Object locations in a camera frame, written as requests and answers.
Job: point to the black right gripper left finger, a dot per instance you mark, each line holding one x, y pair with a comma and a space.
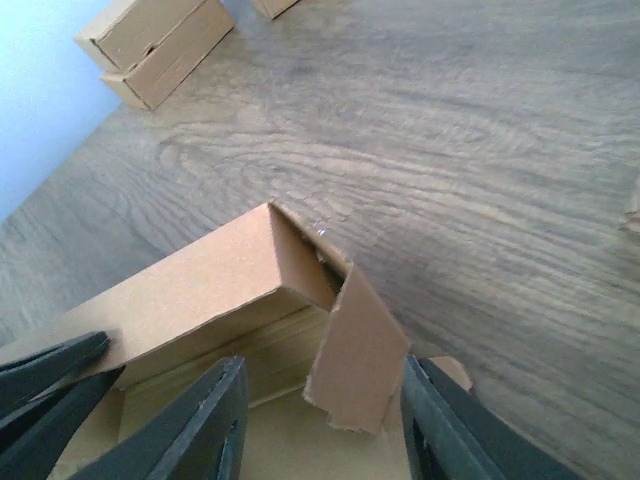
199, 435

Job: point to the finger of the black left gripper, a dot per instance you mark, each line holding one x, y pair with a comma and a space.
34, 436
59, 360

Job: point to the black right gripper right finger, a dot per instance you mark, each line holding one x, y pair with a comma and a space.
450, 435

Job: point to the tall folded cardboard box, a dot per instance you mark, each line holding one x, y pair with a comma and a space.
147, 48

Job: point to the small folded cardboard box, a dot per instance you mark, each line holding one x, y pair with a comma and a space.
273, 8

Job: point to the stack of flat cardboard sheets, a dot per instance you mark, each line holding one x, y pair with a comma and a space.
631, 215

